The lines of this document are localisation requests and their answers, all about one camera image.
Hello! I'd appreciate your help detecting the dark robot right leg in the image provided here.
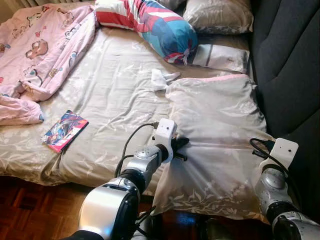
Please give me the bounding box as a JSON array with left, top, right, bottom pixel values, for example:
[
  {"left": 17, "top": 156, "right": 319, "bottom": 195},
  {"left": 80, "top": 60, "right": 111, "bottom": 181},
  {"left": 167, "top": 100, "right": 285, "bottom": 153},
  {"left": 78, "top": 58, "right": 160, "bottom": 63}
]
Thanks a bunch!
[{"left": 200, "top": 218, "right": 236, "bottom": 240}]

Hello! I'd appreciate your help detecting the colourful comic book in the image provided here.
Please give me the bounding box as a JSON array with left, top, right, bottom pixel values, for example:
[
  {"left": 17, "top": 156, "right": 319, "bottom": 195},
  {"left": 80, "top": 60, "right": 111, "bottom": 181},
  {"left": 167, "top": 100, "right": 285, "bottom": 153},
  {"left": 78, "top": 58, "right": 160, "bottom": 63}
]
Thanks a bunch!
[{"left": 41, "top": 110, "right": 89, "bottom": 153}]

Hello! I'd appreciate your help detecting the striped red blue bolster pillow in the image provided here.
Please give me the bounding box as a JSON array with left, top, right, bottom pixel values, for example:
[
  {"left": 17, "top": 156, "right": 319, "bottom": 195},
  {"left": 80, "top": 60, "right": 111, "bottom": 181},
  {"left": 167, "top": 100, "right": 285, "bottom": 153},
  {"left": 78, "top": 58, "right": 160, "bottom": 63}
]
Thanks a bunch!
[{"left": 95, "top": 0, "right": 199, "bottom": 65}]

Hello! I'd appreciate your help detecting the small white crumpled cloth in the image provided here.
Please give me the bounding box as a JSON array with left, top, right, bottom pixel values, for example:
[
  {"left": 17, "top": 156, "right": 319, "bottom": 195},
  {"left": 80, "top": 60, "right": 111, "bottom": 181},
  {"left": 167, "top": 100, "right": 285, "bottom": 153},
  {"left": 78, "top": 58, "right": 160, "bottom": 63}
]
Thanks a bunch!
[{"left": 151, "top": 69, "right": 182, "bottom": 92}]

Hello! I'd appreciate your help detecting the pink cartoon print blanket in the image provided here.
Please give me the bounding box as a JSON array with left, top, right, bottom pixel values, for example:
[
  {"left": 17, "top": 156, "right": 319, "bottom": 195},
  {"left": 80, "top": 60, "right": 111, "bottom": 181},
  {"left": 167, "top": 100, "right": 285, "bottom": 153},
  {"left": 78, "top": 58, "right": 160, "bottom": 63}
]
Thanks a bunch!
[{"left": 0, "top": 4, "right": 99, "bottom": 126}]

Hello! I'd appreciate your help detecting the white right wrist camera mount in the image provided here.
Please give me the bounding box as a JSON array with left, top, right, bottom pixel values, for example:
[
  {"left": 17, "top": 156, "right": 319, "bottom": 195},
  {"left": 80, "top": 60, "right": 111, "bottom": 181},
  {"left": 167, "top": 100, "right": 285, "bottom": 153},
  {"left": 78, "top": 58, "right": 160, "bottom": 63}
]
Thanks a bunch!
[{"left": 269, "top": 138, "right": 300, "bottom": 171}]

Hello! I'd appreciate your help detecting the white folded cloth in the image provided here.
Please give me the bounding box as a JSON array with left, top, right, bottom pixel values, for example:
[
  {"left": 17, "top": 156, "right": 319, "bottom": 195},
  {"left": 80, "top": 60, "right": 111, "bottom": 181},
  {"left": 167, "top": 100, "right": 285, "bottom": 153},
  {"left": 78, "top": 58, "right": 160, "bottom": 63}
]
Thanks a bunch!
[{"left": 192, "top": 44, "right": 250, "bottom": 74}]

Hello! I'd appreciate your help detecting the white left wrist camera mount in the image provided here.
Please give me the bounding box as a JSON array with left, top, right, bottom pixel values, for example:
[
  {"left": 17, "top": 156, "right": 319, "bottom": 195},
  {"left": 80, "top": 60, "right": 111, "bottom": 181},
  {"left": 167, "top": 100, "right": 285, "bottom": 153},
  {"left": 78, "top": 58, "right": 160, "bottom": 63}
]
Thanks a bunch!
[{"left": 152, "top": 118, "right": 179, "bottom": 164}]

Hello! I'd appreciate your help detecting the large beige floral pillow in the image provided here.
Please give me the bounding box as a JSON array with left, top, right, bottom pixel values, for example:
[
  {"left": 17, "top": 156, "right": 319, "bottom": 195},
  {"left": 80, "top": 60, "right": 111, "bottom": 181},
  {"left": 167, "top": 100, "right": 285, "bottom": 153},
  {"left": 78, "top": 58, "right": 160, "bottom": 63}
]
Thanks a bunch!
[{"left": 152, "top": 74, "right": 274, "bottom": 222}]

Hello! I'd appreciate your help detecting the grey floral pillow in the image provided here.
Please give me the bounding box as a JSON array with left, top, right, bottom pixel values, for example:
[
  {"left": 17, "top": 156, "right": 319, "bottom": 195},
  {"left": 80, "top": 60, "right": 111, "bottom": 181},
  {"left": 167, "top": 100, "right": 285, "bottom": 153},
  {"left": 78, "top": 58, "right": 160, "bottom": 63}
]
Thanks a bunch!
[{"left": 182, "top": 0, "right": 255, "bottom": 35}]

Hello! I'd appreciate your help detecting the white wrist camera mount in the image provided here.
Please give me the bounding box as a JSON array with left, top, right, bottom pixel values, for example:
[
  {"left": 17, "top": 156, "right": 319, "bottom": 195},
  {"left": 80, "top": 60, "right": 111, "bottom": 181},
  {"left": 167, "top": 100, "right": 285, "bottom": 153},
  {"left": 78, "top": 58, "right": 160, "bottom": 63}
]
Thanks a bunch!
[
  {"left": 152, "top": 118, "right": 179, "bottom": 164},
  {"left": 269, "top": 138, "right": 300, "bottom": 171}
]

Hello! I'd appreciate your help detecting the dark grey upholstered sofa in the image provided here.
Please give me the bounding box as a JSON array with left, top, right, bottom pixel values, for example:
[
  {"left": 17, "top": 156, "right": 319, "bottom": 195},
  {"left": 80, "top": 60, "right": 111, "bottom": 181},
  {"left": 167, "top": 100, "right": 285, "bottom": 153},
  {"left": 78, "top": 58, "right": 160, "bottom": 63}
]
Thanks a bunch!
[{"left": 250, "top": 0, "right": 320, "bottom": 222}]

